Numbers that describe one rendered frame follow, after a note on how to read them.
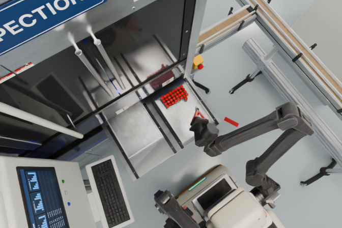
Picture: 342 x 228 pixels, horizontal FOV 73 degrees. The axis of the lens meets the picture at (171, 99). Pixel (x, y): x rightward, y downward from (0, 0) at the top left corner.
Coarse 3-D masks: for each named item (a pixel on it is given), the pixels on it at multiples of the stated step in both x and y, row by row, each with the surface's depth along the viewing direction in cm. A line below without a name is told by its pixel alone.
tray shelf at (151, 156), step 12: (168, 84) 164; (180, 84) 164; (192, 84) 164; (156, 96) 161; (156, 120) 156; (108, 132) 154; (168, 132) 154; (156, 144) 152; (120, 156) 149; (132, 156) 149; (144, 156) 149; (156, 156) 149; (168, 156) 149; (144, 168) 147
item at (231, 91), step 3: (261, 72) 252; (255, 75) 248; (246, 78) 247; (243, 81) 246; (246, 81) 246; (249, 81) 248; (237, 84) 248; (240, 84) 246; (243, 84) 247; (234, 87) 249; (237, 87) 247; (231, 90) 252; (234, 90) 248; (231, 93) 254
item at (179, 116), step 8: (192, 96) 161; (160, 104) 159; (176, 104) 159; (184, 104) 159; (192, 104) 159; (200, 104) 159; (168, 112) 158; (176, 112) 158; (184, 112) 158; (192, 112) 158; (168, 120) 156; (176, 120) 156; (184, 120) 156; (176, 128) 154; (184, 128) 155; (184, 136) 153; (192, 136) 150
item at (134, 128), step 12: (132, 108) 158; (144, 108) 158; (108, 120) 156; (120, 120) 156; (132, 120) 156; (144, 120) 156; (120, 132) 153; (132, 132) 153; (144, 132) 154; (156, 132) 154; (120, 144) 148; (132, 144) 151; (144, 144) 151
